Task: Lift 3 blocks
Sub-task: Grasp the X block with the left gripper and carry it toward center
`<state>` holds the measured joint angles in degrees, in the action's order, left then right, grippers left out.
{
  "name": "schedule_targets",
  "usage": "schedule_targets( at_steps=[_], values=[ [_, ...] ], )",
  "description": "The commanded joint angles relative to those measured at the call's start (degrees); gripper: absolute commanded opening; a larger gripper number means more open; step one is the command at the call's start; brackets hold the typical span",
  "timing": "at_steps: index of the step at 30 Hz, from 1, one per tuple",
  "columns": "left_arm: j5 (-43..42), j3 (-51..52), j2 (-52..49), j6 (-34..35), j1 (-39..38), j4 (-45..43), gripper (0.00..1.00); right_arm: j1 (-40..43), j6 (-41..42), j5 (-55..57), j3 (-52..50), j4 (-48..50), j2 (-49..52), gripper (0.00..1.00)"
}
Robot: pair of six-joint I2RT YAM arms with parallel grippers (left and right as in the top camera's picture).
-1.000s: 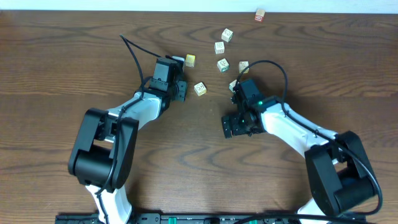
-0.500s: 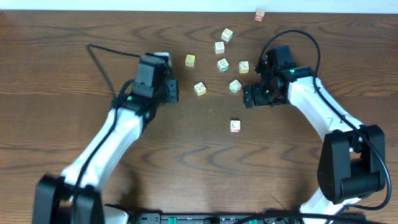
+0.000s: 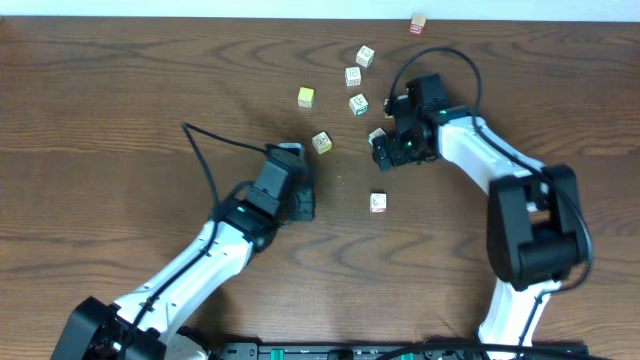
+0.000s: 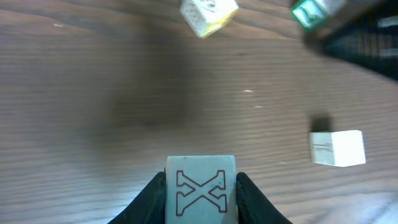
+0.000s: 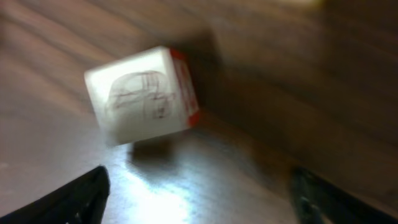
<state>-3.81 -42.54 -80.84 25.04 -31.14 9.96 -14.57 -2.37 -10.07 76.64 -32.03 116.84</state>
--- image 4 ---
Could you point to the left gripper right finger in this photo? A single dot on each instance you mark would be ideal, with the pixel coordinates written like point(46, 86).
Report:
point(253, 205)

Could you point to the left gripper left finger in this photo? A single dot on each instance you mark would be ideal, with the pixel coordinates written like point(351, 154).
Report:
point(148, 207)

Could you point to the yellow sided X block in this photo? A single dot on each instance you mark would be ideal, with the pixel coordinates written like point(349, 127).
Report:
point(201, 189)

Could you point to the white block red sides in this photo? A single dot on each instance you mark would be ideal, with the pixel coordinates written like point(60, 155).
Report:
point(339, 148)

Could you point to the green sided picture block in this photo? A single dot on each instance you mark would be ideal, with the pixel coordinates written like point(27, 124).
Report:
point(311, 14)

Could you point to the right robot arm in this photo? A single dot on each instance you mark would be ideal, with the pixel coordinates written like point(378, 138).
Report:
point(368, 40)

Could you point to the yellow sided acorn block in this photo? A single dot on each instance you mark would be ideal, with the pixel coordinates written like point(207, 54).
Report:
point(207, 16)

